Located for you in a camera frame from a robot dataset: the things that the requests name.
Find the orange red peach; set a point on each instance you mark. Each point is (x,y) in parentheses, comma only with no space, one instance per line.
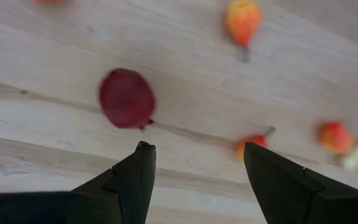
(336,137)

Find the yellow orange pear with stem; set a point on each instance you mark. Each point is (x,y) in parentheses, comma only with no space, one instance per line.
(258,140)

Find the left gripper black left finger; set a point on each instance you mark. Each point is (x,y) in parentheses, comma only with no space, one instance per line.
(126,193)

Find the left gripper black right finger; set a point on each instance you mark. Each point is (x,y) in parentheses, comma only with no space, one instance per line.
(291,196)

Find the dark red pomegranate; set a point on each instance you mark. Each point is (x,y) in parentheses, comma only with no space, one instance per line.
(126,99)

